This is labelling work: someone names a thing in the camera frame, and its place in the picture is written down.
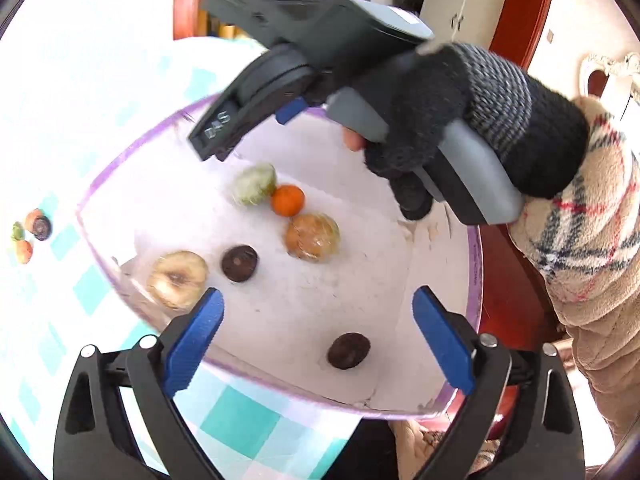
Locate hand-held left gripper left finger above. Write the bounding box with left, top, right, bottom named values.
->
left=54, top=287, right=225, bottom=480

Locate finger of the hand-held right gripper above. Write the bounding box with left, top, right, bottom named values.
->
left=275, top=97, right=311, bottom=125

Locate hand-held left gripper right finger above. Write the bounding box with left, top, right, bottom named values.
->
left=412, top=285, right=585, bottom=480

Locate halved apple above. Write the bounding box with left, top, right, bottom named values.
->
left=146, top=251, right=210, bottom=311

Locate small orange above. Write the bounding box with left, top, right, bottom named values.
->
left=270, top=185, right=306, bottom=217

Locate purple box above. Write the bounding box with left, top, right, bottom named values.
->
left=75, top=95, right=485, bottom=421

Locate brownish fruit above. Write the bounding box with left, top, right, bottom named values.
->
left=285, top=212, right=342, bottom=262

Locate person's right forearm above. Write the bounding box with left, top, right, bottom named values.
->
left=507, top=95, right=640, bottom=446

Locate person's right hand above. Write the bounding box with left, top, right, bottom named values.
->
left=344, top=42, right=591, bottom=222

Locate plaid fleece robe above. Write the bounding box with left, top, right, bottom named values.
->
left=387, top=417, right=506, bottom=480

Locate white cabinet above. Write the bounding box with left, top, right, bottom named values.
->
left=420, top=0, right=516, bottom=51

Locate white carved chair back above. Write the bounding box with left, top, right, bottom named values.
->
left=580, top=52, right=640, bottom=121

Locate reddish wooden post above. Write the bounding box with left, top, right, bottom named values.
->
left=172, top=0, right=203, bottom=41

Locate reddish wooden door frame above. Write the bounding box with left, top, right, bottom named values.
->
left=487, top=0, right=558, bottom=68

